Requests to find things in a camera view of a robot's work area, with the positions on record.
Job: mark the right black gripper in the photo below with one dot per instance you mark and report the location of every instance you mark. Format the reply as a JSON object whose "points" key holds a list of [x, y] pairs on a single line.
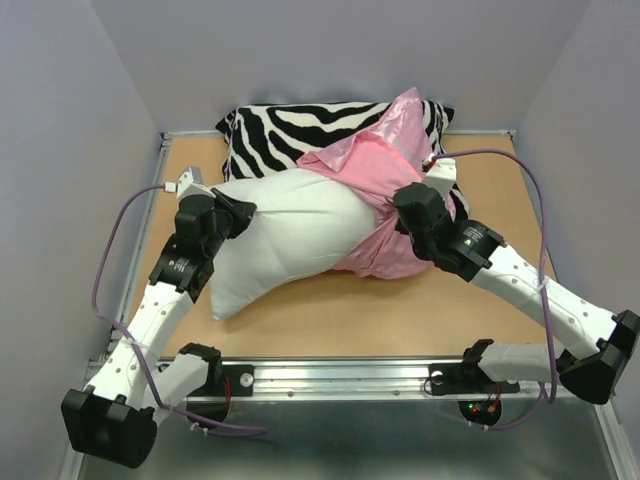
{"points": [[401, 225]]}

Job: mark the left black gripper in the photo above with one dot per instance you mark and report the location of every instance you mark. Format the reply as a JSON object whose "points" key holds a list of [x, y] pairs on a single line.
{"points": [[239, 212]]}

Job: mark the pink pillowcase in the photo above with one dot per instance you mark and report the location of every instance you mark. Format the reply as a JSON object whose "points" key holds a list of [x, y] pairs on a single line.
{"points": [[374, 163]]}

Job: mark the white pillow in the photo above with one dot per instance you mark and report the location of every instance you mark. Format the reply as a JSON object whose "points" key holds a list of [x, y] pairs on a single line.
{"points": [[304, 225]]}

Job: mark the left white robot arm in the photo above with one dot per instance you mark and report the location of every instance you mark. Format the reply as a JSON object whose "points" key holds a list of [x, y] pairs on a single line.
{"points": [[117, 414]]}

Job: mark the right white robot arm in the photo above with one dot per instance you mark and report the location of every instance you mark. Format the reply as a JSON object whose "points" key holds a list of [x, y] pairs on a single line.
{"points": [[587, 347]]}

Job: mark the zebra striped pillow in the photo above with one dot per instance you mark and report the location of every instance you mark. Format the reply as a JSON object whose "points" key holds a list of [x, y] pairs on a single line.
{"points": [[263, 139]]}

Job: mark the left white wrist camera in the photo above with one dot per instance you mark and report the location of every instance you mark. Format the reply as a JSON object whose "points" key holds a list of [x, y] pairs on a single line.
{"points": [[190, 182]]}

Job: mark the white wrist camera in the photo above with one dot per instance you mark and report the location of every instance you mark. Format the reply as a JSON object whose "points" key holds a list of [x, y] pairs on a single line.
{"points": [[440, 174], [190, 182]]}

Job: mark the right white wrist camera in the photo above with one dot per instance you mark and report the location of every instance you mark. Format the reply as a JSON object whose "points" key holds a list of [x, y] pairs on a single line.
{"points": [[440, 174]]}

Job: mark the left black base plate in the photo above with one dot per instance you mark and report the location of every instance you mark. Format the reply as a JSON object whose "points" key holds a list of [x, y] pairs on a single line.
{"points": [[236, 380]]}

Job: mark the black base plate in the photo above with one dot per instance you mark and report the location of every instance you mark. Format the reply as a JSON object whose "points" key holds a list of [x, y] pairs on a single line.
{"points": [[457, 378], [236, 380]]}

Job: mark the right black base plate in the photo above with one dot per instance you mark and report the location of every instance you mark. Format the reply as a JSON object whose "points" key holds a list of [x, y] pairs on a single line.
{"points": [[457, 378]]}

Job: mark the aluminium mounting rail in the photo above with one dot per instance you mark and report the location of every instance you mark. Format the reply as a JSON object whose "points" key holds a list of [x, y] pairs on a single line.
{"points": [[350, 377]]}

